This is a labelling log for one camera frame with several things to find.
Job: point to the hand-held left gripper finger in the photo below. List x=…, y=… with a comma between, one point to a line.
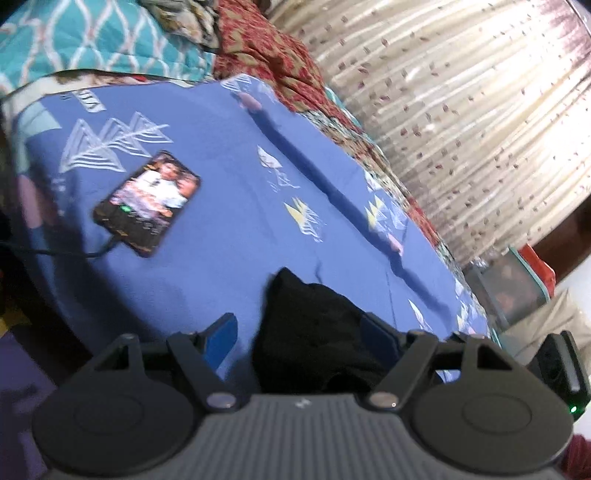
x=376, y=339

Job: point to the black pants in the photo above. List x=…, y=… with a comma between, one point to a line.
x=314, y=341

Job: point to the beige cloth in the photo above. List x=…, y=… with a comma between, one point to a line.
x=547, y=325

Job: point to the clear plastic storage box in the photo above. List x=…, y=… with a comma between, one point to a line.
x=510, y=286

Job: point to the multicoloured patchwork quilt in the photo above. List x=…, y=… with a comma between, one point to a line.
x=392, y=184

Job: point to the blue printed bedsheet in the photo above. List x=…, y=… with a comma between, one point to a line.
x=240, y=203

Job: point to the beige leaf print curtain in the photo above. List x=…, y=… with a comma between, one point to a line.
x=452, y=115

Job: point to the smartphone with lit screen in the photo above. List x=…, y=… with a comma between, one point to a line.
x=147, y=203

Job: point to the red floral blanket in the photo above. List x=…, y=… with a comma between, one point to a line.
x=263, y=55

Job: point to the dark floral crumpled cloth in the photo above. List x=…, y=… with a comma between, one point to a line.
x=182, y=18

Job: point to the teal patterned pillow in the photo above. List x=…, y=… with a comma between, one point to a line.
x=92, y=37

